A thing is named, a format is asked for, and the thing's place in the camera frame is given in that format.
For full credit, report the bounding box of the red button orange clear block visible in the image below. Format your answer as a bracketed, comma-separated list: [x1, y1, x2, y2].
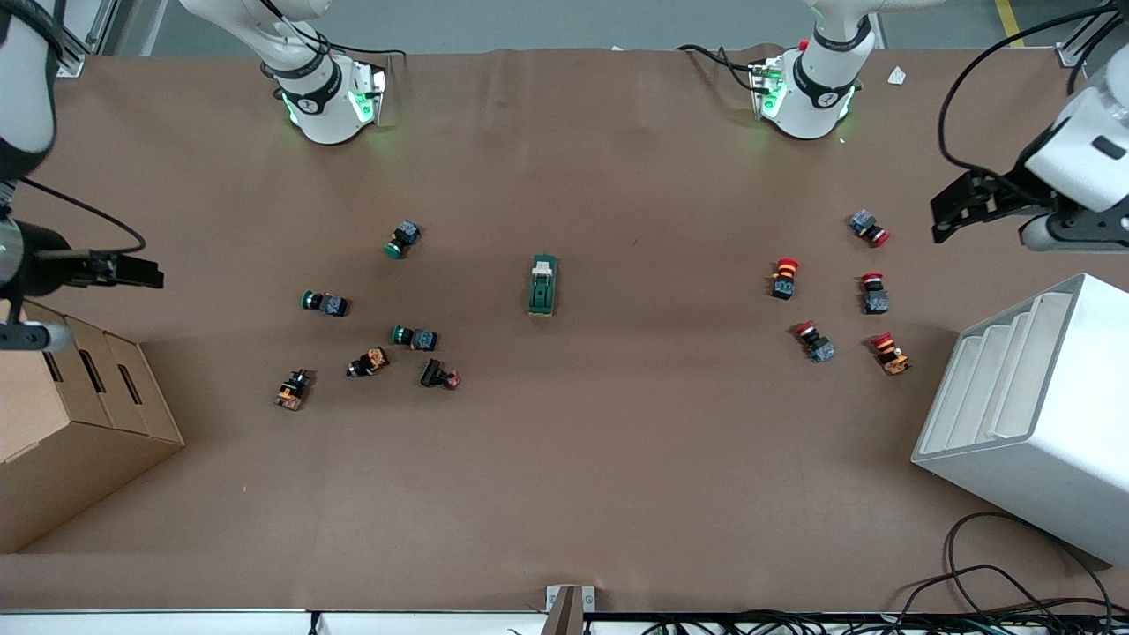
[871, 332, 911, 377]

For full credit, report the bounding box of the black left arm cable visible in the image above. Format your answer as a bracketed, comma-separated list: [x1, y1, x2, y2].
[937, 4, 1129, 182]

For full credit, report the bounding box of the black right base cable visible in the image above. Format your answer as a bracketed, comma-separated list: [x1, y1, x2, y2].
[256, 0, 408, 64]

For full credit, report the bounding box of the black left base cable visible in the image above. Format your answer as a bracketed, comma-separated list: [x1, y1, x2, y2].
[676, 42, 770, 94]

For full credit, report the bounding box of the black looped floor cable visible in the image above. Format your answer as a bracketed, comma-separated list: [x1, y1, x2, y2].
[898, 510, 1116, 620]

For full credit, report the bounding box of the white slotted organizer box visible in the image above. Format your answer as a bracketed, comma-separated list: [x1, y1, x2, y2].
[911, 273, 1129, 567]

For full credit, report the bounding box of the green load switch white handle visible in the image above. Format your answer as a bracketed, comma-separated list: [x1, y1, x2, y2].
[527, 254, 560, 317]

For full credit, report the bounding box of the metal table edge bracket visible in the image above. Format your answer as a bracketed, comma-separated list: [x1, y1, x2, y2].
[545, 584, 597, 635]

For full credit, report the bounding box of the red button yellow ring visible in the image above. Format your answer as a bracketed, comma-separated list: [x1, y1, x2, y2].
[849, 209, 891, 248]

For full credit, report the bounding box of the black base cable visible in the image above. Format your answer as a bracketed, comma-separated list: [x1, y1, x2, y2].
[676, 42, 770, 94]
[256, 0, 408, 64]

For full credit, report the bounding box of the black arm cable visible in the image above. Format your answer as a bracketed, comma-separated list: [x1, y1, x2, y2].
[937, 4, 1129, 182]
[18, 176, 148, 257]

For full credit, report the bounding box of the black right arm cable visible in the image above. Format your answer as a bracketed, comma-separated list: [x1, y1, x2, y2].
[18, 176, 148, 257]

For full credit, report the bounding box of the brown cardboard box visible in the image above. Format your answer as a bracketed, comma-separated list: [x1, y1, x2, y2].
[0, 298, 186, 557]

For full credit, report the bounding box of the black switch red knob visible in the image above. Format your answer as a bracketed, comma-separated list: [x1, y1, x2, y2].
[419, 357, 462, 392]

